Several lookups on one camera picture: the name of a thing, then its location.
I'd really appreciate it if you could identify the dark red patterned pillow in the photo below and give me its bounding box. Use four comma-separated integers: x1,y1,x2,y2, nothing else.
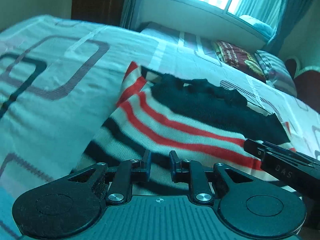
213,40,267,83

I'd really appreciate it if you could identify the dark wooden door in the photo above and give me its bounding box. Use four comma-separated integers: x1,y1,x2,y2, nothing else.
71,0,126,27

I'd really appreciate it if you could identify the folded blue blanket on sill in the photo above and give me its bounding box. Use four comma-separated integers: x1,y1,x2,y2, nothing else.
239,14,275,40

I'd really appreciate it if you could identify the bed with patterned sheet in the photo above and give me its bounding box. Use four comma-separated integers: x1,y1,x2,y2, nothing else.
0,15,320,240

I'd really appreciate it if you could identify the red heart-shaped headboard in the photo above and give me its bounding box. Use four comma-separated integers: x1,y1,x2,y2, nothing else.
285,57,320,113

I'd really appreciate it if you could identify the small bed with striped sheet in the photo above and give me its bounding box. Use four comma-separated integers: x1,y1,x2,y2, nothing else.
139,21,226,66

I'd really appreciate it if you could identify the blue curtain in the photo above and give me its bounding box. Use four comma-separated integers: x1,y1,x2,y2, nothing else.
119,0,141,31
271,0,318,53

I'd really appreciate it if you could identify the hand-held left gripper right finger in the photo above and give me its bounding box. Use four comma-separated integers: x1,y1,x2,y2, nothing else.
169,151,254,203

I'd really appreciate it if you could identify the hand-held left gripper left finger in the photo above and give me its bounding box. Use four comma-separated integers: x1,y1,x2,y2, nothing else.
67,150,153,204

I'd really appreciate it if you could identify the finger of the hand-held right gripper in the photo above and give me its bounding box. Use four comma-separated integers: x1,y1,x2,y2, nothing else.
262,141,311,158
243,139,267,165

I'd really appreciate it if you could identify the grey striped pillow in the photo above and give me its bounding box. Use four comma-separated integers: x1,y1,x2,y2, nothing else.
254,50,298,97

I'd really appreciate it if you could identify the striped knit sweater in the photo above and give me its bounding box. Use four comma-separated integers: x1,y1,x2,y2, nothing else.
75,61,298,198

